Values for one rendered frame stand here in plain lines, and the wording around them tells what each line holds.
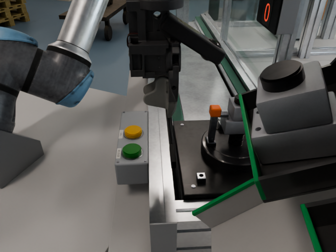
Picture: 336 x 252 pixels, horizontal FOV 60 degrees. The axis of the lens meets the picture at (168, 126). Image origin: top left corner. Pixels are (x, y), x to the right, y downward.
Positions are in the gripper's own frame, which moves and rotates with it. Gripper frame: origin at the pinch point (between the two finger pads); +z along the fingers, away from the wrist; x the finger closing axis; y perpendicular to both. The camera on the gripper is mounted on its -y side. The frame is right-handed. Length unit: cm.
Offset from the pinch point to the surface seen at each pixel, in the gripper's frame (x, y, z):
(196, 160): 3.0, -4.5, 10.0
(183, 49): -77, -11, 15
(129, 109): -36.9, 11.2, 20.8
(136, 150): -0.9, 7.5, 9.8
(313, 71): 28.5, -7.6, -19.8
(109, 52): -335, 57, 105
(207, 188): 10.6, -5.4, 10.1
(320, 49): -81, -76, 18
